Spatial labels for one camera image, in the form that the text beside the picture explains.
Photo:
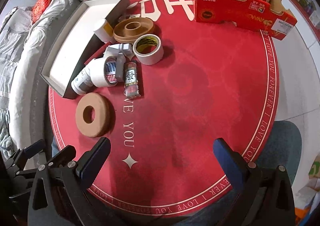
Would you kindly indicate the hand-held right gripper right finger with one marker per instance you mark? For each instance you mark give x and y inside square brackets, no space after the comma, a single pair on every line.
[227,163]

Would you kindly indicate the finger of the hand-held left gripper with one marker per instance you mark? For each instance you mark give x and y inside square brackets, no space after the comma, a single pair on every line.
[62,155]
[33,148]

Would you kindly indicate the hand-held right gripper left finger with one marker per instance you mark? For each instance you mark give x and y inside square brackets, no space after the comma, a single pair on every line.
[93,163]

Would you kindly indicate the white plastic bottle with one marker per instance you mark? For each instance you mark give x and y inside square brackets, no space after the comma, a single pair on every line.
[80,82]

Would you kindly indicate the white tape roll blue label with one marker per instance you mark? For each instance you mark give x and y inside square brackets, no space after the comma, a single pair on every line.
[105,72]

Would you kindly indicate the white charger plug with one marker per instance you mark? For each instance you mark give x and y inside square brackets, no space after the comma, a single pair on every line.
[111,52]

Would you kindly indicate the grey tray with white inside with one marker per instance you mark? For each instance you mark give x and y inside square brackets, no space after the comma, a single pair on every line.
[75,40]

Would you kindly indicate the white tape roll yellow inside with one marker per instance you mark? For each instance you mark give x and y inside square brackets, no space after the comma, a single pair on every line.
[150,53]

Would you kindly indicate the yellow label pill bottle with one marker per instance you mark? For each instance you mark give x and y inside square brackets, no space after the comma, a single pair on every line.
[102,30]

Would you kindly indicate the brown plastic tape spool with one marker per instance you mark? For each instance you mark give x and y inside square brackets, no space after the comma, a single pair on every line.
[132,29]

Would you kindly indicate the light blue blanket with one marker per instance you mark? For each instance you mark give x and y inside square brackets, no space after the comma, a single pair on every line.
[5,138]

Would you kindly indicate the teal chair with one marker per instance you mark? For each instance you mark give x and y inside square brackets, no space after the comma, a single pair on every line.
[282,146]

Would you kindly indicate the red round printed mat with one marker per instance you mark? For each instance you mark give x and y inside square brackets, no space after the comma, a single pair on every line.
[187,91]

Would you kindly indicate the paper bag with green print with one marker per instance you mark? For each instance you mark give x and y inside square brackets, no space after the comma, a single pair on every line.
[312,173]

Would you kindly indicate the sofa with grey white cover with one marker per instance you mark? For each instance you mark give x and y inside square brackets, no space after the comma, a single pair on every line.
[25,53]

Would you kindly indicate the red patterned cushion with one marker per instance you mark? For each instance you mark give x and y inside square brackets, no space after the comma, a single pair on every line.
[40,8]

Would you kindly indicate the red cardboard box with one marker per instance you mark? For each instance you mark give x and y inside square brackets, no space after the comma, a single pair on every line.
[240,13]

